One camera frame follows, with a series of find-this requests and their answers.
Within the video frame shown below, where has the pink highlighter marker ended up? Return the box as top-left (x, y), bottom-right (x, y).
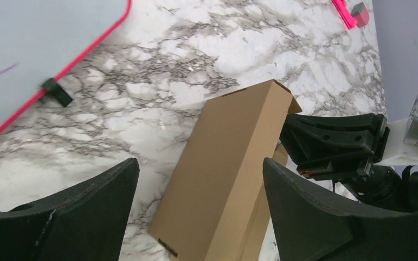
top-left (331, 0), bottom-right (357, 29)

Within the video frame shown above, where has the black whiteboard clip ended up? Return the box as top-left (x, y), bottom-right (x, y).
top-left (41, 78), bottom-right (73, 107)

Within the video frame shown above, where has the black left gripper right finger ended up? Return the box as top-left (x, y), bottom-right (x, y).
top-left (263, 158), bottom-right (418, 260)

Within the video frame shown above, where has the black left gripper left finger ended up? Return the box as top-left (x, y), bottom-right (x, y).
top-left (0, 158), bottom-right (140, 260)

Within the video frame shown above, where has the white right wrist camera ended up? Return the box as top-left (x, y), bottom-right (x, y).
top-left (376, 94), bottom-right (418, 166)

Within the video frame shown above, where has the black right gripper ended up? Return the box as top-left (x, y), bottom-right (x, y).
top-left (280, 113), bottom-right (418, 212)

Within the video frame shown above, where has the brown cardboard box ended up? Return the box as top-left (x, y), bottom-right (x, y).
top-left (148, 79), bottom-right (301, 260)

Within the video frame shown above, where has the pink eraser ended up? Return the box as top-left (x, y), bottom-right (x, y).
top-left (351, 2), bottom-right (370, 28)

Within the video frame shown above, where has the pink framed whiteboard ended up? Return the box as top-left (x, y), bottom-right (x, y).
top-left (0, 1), bottom-right (132, 133)

